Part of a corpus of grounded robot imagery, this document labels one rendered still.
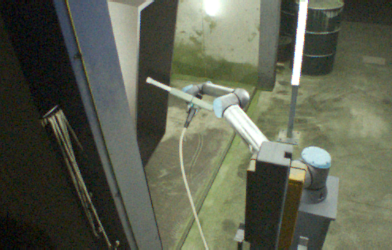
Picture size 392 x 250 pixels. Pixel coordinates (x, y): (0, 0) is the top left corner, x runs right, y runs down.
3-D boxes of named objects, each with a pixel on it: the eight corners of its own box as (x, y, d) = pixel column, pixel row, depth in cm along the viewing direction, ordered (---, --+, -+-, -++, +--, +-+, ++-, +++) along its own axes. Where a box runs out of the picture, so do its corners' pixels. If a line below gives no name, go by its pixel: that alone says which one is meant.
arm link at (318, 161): (333, 181, 170) (339, 157, 160) (308, 195, 165) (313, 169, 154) (313, 164, 182) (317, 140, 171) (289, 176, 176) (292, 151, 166)
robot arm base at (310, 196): (328, 182, 183) (331, 169, 177) (325, 207, 169) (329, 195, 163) (294, 176, 190) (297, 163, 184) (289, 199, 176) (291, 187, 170)
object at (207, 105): (202, 134, 225) (215, 104, 223) (201, 135, 220) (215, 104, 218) (137, 105, 226) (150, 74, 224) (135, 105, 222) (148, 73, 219)
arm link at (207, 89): (255, 88, 200) (207, 78, 260) (238, 94, 196) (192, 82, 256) (258, 106, 204) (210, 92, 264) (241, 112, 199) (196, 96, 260)
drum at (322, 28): (286, 58, 456) (291, -6, 404) (328, 58, 448) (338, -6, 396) (291, 78, 410) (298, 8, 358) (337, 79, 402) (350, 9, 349)
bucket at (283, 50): (288, 64, 441) (290, 45, 424) (267, 62, 451) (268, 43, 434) (291, 55, 464) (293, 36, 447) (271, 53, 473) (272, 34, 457)
